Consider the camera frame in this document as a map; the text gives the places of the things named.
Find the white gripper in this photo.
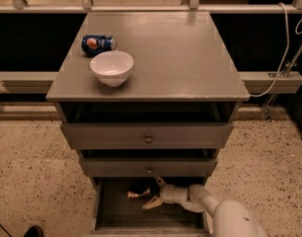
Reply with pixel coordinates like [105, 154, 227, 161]
[142, 177, 189, 210]

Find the crushed orange can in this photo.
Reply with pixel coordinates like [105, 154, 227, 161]
[127, 183, 151, 199]

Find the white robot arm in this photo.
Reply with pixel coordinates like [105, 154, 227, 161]
[142, 177, 268, 237]

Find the brass middle drawer knob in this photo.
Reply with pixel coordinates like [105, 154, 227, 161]
[146, 167, 153, 175]

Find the brass drawer knob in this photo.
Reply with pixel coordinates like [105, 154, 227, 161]
[146, 167, 153, 175]
[144, 134, 153, 144]

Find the grey open bottom drawer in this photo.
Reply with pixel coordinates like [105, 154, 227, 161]
[91, 177, 209, 237]

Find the brass top drawer knob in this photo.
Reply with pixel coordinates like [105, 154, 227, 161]
[144, 134, 153, 144]

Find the grey middle drawer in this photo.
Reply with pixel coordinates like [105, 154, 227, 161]
[80, 158, 217, 177]

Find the grey wooden drawer cabinet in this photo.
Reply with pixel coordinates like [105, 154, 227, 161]
[45, 11, 251, 237]

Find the grey top drawer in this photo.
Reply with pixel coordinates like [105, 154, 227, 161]
[61, 122, 233, 150]

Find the blue pepsi can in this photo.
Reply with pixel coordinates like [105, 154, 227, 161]
[81, 35, 117, 55]

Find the black shoe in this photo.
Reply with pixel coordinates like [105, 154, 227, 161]
[23, 225, 44, 237]

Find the white ceramic bowl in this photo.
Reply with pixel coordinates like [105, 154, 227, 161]
[90, 51, 134, 87]

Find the metal railing frame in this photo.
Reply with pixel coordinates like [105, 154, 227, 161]
[0, 0, 302, 97]

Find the white cable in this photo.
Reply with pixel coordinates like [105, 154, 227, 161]
[249, 1, 291, 99]

